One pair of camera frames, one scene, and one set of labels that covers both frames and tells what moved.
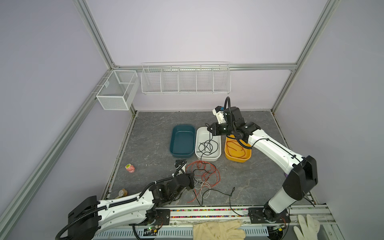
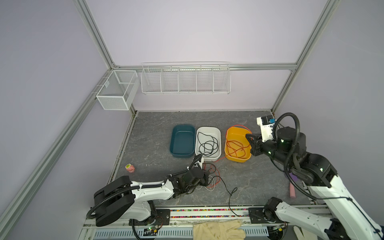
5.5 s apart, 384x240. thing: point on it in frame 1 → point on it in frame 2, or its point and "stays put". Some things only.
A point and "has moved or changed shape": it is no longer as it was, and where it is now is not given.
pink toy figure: [130, 168] stays put
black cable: [208, 147] has moved or changed shape
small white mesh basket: [117, 91] stays put
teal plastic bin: [182, 140] stays put
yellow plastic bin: [235, 151] stays put
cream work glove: [223, 230] stays put
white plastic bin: [208, 146] stays put
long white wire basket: [186, 77] stays put
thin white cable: [205, 188] has moved or changed shape
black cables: [195, 183] has moved or changed shape
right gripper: [214, 129] → [258, 147]
